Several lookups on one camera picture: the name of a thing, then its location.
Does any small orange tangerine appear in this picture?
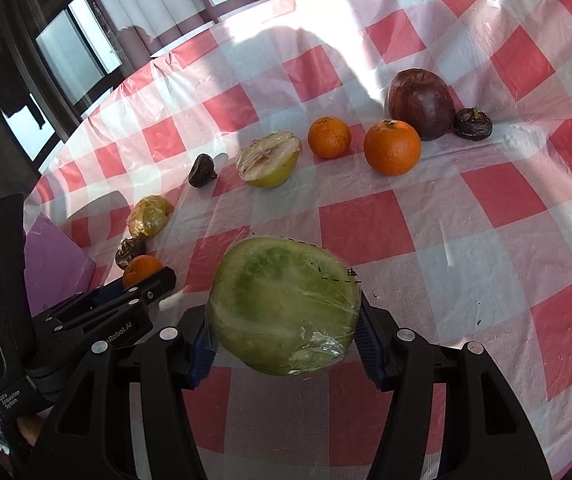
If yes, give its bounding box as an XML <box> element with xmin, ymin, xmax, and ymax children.
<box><xmin>122</xmin><ymin>255</ymin><xmax>164</xmax><ymax>289</ymax></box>

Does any yellow fruit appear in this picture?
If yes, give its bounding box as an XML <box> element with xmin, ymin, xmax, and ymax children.
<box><xmin>126</xmin><ymin>195</ymin><xmax>174</xmax><ymax>240</ymax></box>

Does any green melon half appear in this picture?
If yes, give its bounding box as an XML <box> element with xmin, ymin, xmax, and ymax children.
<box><xmin>207</xmin><ymin>236</ymin><xmax>361</xmax><ymax>376</ymax></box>

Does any small dark dried fruit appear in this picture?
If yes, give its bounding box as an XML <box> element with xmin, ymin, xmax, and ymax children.
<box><xmin>187</xmin><ymin>154</ymin><xmax>218</xmax><ymax>188</ymax></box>

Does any large orange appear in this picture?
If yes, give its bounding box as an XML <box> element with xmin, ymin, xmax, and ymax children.
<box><xmin>363</xmin><ymin>119</ymin><xmax>422</xmax><ymax>177</ymax></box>

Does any cut apple half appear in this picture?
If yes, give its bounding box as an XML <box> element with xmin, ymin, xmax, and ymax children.
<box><xmin>236</xmin><ymin>131</ymin><xmax>301</xmax><ymax>188</ymax></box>

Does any small orange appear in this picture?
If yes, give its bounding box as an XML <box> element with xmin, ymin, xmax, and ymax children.
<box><xmin>308</xmin><ymin>116</ymin><xmax>352</xmax><ymax>159</ymax></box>

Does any purple cardboard box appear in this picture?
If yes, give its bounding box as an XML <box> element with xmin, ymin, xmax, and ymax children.
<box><xmin>0</xmin><ymin>212</ymin><xmax>98</xmax><ymax>430</ymax></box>

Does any dark round fruit left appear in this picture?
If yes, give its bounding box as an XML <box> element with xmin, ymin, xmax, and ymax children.
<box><xmin>115</xmin><ymin>237</ymin><xmax>146</xmax><ymax>270</ymax></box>

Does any red white checkered tablecloth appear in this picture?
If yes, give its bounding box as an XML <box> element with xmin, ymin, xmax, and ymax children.
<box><xmin>24</xmin><ymin>0</ymin><xmax>572</xmax><ymax>478</ymax></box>

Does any dark dried fruit right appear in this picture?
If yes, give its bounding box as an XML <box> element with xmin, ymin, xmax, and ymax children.
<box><xmin>453</xmin><ymin>107</ymin><xmax>493</xmax><ymax>141</ymax></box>

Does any dark red apple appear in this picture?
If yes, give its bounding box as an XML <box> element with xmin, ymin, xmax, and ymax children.
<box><xmin>387</xmin><ymin>68</ymin><xmax>455</xmax><ymax>141</ymax></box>

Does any pink curtain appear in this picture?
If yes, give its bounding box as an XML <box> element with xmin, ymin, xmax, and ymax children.
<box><xmin>95</xmin><ymin>0</ymin><xmax>212</xmax><ymax>68</ymax></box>

